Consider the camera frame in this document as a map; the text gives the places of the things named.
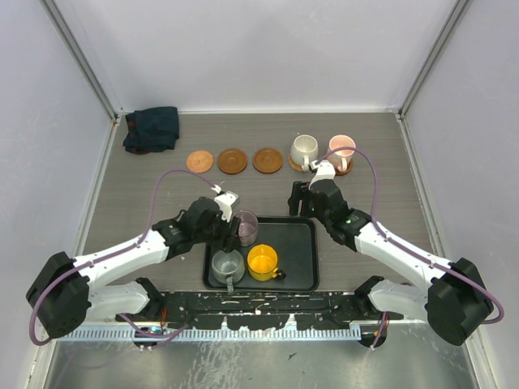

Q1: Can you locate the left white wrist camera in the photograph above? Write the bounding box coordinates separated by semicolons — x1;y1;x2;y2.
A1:
211;185;239;223

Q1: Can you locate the black plastic tray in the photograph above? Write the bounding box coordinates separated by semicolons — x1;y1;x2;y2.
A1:
202;215;320;293

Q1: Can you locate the dark blue folded cloth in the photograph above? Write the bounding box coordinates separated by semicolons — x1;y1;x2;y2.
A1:
123;106;180;155

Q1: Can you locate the white speckled mug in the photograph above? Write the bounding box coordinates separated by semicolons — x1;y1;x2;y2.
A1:
289;135;319;165

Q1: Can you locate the pink ceramic mug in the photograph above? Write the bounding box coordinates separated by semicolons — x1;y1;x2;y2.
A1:
327;135;356;171

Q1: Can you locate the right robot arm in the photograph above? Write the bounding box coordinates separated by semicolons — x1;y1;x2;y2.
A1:
288;179;493;346

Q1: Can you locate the dark wooden coaster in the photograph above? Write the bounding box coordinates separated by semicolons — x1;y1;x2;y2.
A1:
335;160;354;176
252;147;283;174
217;148;248;175

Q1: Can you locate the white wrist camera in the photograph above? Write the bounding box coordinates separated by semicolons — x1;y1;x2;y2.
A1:
310;159;336;186
211;185;239;223

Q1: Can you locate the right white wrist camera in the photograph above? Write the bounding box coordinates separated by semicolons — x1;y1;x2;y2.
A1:
310;159;336;186

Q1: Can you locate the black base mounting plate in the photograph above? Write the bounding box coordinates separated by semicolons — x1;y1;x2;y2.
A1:
128;292;382;331

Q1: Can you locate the purple mug black handle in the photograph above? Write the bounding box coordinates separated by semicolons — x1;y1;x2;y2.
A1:
234;210;259;246

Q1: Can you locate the aluminium frame rail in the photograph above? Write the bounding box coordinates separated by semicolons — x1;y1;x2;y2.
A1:
40;283;482;325

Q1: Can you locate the woven rattan coaster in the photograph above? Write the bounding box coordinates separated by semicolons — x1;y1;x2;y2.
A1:
288;156;313;172

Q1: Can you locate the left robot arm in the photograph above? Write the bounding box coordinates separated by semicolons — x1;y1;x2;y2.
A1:
26;191;239;340

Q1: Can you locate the yellow mug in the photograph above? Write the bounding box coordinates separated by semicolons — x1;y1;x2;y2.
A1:
247;244;286;282

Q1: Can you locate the grey stoneware mug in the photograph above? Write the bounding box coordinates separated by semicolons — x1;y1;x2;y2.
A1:
211;250;245;293

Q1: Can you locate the perforated cable duct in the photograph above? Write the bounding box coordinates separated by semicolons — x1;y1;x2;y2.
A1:
60;324;362;342

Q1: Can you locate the light orange coaster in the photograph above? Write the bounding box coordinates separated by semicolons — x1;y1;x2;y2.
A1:
187;150;214;173

